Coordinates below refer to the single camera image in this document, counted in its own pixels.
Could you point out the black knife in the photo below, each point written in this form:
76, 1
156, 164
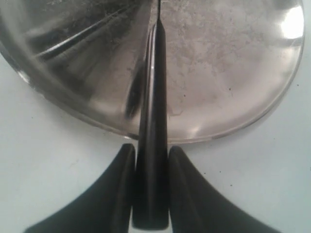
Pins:
150, 207

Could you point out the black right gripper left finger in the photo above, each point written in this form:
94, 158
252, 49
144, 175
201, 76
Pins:
105, 207

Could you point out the round steel plate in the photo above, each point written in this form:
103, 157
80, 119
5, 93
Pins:
228, 61

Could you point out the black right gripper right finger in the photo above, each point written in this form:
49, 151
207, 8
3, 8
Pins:
197, 207

